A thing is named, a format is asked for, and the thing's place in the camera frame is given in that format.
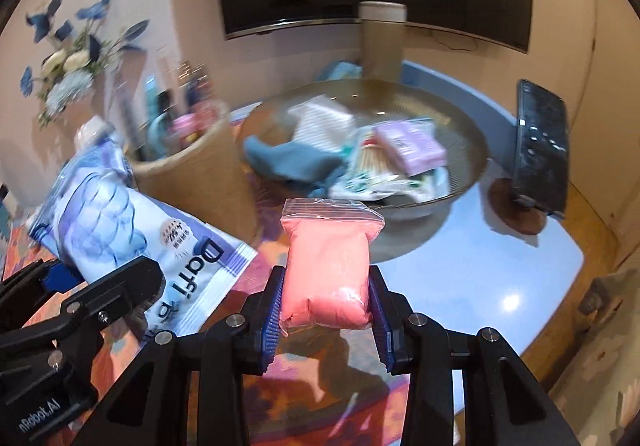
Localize white blue printed pouch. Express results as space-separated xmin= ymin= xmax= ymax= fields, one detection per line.
xmin=27 ymin=119 xmax=259 ymax=338

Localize black smartphone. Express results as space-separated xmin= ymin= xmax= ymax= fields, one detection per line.
xmin=510 ymin=79 xmax=571 ymax=218

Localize white striped packet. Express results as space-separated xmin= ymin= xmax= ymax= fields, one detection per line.
xmin=290 ymin=99 xmax=357 ymax=153

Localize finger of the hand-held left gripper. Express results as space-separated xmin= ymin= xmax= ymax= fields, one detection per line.
xmin=0 ymin=256 xmax=167 ymax=367
xmin=0 ymin=259 xmax=86 ymax=316

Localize woven pen holder basket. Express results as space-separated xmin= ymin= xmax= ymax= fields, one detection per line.
xmin=132 ymin=101 xmax=259 ymax=248

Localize blue tissue pack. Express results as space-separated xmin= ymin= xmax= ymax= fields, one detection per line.
xmin=320 ymin=61 xmax=364 ymax=80

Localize ribbed glass bowl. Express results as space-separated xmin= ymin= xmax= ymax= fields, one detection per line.
xmin=240 ymin=79 xmax=491 ymax=223

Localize blue grey cloth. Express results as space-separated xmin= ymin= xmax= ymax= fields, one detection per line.
xmin=244 ymin=135 xmax=349 ymax=195

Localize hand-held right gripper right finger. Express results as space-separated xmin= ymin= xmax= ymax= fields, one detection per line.
xmin=367 ymin=266 xmax=571 ymax=446

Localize pink soft packet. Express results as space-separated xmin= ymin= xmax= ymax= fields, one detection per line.
xmin=280 ymin=197 xmax=386 ymax=330

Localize black cable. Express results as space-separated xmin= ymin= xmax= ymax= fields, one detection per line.
xmin=440 ymin=38 xmax=482 ymax=53

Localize blue white artificial flowers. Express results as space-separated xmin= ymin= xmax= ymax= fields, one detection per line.
xmin=20 ymin=0 xmax=151 ymax=128

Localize blue table with raised rim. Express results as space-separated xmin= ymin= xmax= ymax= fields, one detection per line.
xmin=235 ymin=59 xmax=587 ymax=363

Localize brown tumbler with white lid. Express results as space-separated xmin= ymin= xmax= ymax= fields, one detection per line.
xmin=357 ymin=1 xmax=407 ymax=83

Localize cotton swab packet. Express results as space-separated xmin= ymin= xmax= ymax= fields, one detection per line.
xmin=352 ymin=126 xmax=402 ymax=178

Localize teal white packet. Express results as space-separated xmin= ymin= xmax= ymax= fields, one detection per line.
xmin=330 ymin=166 xmax=449 ymax=203

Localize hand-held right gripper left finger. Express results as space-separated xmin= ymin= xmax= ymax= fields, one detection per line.
xmin=100 ymin=266 xmax=286 ymax=446

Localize round wooden phone stand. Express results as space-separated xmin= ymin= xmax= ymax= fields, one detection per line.
xmin=487 ymin=176 xmax=557 ymax=235

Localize purple packet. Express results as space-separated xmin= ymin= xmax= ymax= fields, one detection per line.
xmin=375 ymin=121 xmax=448 ymax=176

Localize bunch of pens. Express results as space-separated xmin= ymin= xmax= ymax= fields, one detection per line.
xmin=112 ymin=46 xmax=227 ymax=163

